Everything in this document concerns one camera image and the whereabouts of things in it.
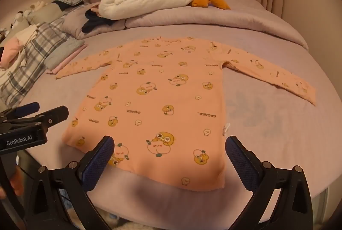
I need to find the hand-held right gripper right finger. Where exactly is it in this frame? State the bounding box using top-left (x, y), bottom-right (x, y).
top-left (225, 135), bottom-right (315, 230)

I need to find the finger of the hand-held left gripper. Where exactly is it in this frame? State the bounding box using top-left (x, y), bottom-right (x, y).
top-left (0, 102), bottom-right (40, 120)
top-left (5, 105), bottom-right (69, 129)

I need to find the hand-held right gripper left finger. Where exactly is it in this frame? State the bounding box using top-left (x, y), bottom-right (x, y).
top-left (23, 135), bottom-right (115, 230)

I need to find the orange printed long-sleeve shirt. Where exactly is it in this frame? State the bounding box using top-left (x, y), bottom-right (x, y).
top-left (55, 36), bottom-right (317, 190)

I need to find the stack of folded clothes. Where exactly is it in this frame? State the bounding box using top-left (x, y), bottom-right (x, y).
top-left (45, 38), bottom-right (88, 75)

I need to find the person's left hand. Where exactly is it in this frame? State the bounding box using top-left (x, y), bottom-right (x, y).
top-left (0, 166), bottom-right (25, 200)

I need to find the bed with pink sheet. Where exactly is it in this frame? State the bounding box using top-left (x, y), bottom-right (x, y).
top-left (5, 0), bottom-right (340, 223)

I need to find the grey plaid blanket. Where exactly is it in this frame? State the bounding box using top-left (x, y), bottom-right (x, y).
top-left (0, 16), bottom-right (81, 108)

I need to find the grey bolster pillow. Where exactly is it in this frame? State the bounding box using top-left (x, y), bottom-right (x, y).
top-left (26, 3), bottom-right (68, 25)

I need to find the dark navy garment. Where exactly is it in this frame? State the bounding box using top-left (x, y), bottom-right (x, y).
top-left (81, 9), bottom-right (116, 33)

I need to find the pink duvet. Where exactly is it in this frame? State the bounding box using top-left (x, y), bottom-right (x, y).
top-left (60, 0), bottom-right (309, 52)

